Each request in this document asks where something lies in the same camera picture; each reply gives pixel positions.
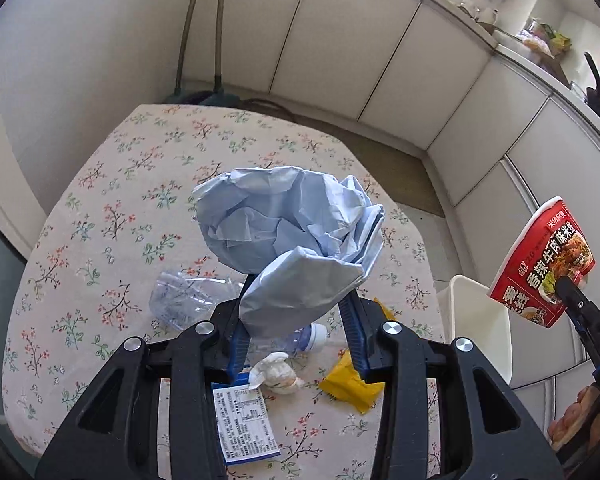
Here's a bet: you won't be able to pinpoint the white plastic bin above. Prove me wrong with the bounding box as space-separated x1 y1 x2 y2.
437 274 513 386

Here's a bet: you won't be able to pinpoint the mop with metal handle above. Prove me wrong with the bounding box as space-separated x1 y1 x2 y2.
162 0 206 106
200 0 242 107

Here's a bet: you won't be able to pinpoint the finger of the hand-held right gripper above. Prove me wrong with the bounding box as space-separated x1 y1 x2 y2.
552 276 600 341

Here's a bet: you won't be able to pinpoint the floral tablecloth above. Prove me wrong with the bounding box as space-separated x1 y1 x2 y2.
2 104 446 480

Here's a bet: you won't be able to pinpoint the light blue paper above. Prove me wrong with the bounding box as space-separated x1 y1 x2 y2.
191 164 386 339

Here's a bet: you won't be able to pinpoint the clear plastic bottle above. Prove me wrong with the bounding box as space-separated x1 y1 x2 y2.
149 269 328 361

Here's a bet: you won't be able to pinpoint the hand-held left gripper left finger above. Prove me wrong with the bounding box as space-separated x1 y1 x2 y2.
35 272 261 480

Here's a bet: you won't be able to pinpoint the blue white labelled packet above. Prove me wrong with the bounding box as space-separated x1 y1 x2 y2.
211 384 282 465

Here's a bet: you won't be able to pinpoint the snack bags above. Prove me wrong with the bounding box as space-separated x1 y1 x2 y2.
517 17 573 58

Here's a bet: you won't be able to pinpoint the white tissue wad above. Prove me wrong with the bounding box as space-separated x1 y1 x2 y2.
248 351 303 395

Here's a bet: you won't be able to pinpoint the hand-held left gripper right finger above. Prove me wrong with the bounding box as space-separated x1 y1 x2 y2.
337 287 566 480

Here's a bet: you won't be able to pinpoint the red instant noodle cup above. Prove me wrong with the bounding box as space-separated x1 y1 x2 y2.
487 196 597 330

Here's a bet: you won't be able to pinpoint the yellow snack packet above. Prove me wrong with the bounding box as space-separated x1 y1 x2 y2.
319 297 396 415

